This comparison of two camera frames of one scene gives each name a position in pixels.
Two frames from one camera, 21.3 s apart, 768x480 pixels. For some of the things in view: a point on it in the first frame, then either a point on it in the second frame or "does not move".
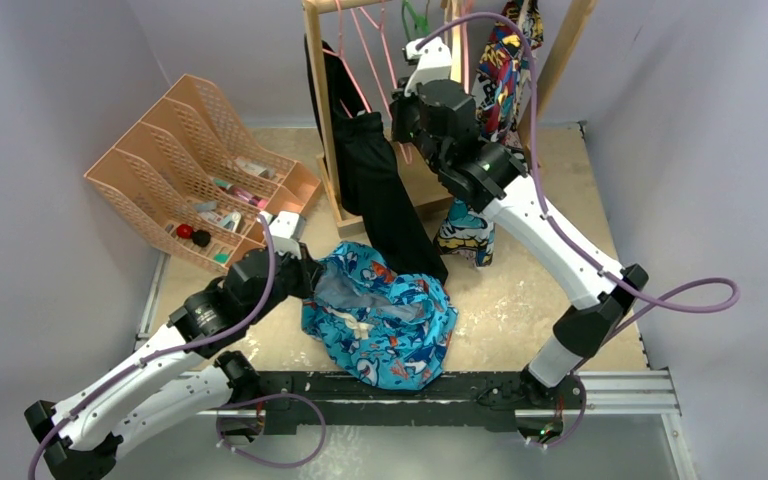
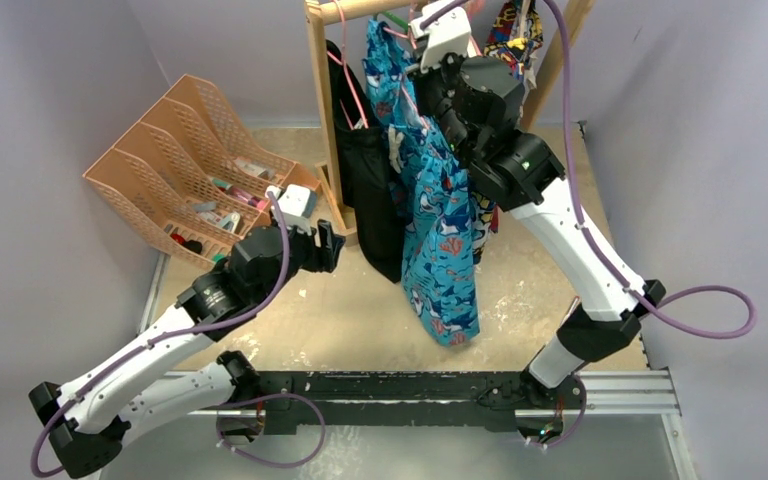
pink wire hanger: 379,25 → 410,36
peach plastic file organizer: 186,168 does not move
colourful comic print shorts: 503,84 does not move
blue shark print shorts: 388,330 → 447,229
